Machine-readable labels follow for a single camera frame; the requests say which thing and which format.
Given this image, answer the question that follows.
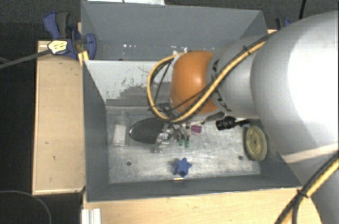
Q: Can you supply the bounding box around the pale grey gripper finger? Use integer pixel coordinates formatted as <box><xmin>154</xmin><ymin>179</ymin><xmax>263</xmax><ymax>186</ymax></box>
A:
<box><xmin>151</xmin><ymin>139</ymin><xmax>163</xmax><ymax>154</ymax></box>
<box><xmin>157</xmin><ymin>131</ymin><xmax>171</xmax><ymax>145</ymax></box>

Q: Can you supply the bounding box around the grey metal bin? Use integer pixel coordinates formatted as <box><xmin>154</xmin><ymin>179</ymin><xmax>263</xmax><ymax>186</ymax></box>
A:
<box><xmin>80</xmin><ymin>0</ymin><xmax>302</xmax><ymax>203</ymax></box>

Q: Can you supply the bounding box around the black oval object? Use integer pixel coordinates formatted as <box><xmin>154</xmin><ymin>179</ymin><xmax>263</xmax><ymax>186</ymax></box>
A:
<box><xmin>128</xmin><ymin>117</ymin><xmax>166</xmax><ymax>145</ymax></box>

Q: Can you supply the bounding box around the blue star toy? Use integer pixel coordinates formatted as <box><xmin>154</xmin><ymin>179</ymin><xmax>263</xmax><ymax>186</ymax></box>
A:
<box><xmin>170</xmin><ymin>157</ymin><xmax>192</xmax><ymax>178</ymax></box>

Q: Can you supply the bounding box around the pale yellow round disc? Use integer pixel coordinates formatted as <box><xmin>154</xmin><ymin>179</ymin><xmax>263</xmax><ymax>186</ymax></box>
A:
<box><xmin>243</xmin><ymin>124</ymin><xmax>269</xmax><ymax>162</ymax></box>

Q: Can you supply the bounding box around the pale wood flat board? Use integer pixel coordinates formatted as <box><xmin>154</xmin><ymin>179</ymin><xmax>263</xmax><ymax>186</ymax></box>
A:
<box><xmin>31</xmin><ymin>40</ymin><xmax>87</xmax><ymax>196</ymax></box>

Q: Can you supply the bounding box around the black cylinder on white bracket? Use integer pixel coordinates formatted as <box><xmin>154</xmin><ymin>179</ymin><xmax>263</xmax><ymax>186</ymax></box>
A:
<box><xmin>215</xmin><ymin>116</ymin><xmax>251</xmax><ymax>131</ymax></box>

